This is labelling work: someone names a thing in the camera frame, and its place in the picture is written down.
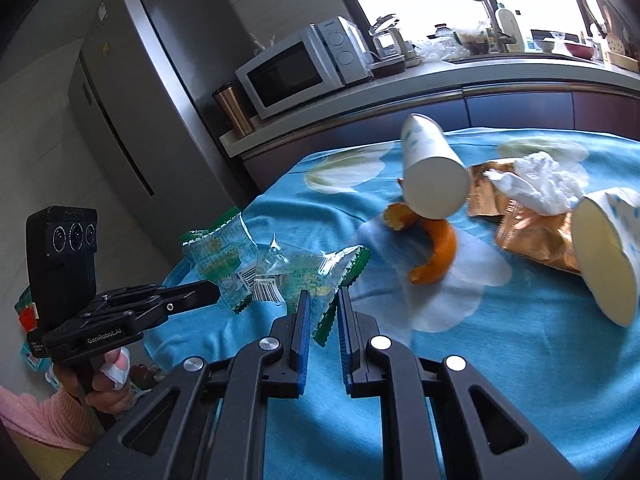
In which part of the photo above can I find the white tissue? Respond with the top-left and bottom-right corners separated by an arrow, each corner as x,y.
482,151 -> 591,216

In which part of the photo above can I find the copper travel tumbler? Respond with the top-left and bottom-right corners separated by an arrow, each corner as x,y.
212,82 -> 256,138

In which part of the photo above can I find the white plastic holder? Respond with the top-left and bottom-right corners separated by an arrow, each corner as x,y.
247,30 -> 277,55

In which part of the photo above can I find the kitchen counter with cabinets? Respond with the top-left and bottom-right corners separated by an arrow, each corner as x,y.
217,52 -> 640,196

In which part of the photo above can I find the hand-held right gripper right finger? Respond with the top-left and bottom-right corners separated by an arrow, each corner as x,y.
336,287 -> 586,480

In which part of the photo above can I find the glass kettle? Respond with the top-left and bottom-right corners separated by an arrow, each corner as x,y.
369,16 -> 416,68

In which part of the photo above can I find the dark red food container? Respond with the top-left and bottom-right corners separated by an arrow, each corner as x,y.
372,57 -> 407,79

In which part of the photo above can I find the person's left hand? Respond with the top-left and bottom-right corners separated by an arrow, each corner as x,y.
52,347 -> 136,416

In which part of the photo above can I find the blue floral tablecloth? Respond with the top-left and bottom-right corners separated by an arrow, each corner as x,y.
145,127 -> 640,480

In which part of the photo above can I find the white dotted paper cup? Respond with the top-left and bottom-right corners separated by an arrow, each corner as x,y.
400,112 -> 471,221
570,187 -> 640,328

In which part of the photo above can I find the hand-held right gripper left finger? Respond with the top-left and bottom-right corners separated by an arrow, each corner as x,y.
60,290 -> 313,480

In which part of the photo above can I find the grey refrigerator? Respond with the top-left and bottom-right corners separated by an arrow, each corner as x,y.
67,0 -> 261,273

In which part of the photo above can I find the white soap bottle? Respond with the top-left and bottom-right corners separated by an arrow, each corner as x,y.
492,5 -> 526,53

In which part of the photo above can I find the clear plastic bag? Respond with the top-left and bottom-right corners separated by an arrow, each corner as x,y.
415,35 -> 471,63

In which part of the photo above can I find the clear green snack wrapper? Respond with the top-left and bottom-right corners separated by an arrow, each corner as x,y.
180,207 -> 259,313
252,234 -> 372,347

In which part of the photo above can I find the person's left forearm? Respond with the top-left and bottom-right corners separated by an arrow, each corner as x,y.
0,385 -> 96,453

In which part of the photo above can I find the white microwave oven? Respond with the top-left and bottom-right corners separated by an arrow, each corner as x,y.
235,16 -> 373,121

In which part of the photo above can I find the dark red bowl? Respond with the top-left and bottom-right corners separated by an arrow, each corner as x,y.
565,40 -> 596,61

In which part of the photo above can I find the orange peel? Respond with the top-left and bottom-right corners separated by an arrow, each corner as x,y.
382,202 -> 458,283

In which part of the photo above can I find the cream dotted colander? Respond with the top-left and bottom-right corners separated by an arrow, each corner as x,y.
602,25 -> 640,73

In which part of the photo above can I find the gold foil wrapper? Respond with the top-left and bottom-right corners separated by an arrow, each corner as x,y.
467,157 -> 521,218
495,200 -> 583,273

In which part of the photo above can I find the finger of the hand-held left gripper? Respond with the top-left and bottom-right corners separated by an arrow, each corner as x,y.
94,280 -> 221,307
74,295 -> 221,334

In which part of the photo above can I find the white bowl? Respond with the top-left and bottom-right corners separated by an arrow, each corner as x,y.
532,30 -> 566,53

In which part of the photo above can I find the red green package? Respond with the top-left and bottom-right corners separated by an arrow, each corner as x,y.
14,287 -> 41,333

